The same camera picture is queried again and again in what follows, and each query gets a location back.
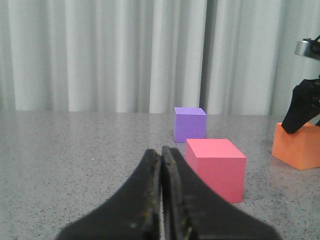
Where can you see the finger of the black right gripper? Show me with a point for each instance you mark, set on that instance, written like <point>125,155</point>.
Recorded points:
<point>304,105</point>

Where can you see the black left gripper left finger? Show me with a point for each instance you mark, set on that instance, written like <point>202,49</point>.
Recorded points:
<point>132,213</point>

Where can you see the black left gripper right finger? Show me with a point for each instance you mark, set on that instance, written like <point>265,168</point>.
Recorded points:
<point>192,211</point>

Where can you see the orange foam cube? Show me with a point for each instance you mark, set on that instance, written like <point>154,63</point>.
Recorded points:
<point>301,149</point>

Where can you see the red foam cube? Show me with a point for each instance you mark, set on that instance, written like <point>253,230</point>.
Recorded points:
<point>219,164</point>

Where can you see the purple foam cube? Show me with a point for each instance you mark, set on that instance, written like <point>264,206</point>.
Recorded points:
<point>189,123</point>

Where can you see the grey-green pleated curtain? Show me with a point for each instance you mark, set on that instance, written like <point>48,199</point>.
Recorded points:
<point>149,56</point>

